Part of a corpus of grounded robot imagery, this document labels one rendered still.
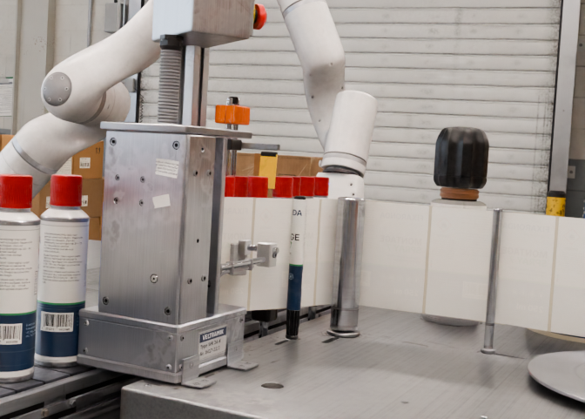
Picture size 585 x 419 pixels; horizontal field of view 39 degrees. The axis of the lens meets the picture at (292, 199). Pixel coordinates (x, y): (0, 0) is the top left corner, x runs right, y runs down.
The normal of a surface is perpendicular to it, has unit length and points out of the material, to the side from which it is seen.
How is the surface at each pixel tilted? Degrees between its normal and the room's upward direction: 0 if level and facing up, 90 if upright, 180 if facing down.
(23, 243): 90
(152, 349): 90
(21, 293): 90
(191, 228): 90
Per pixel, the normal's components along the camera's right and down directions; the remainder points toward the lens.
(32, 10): -0.33, 0.03
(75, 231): 0.61, 0.07
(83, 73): 0.10, -0.27
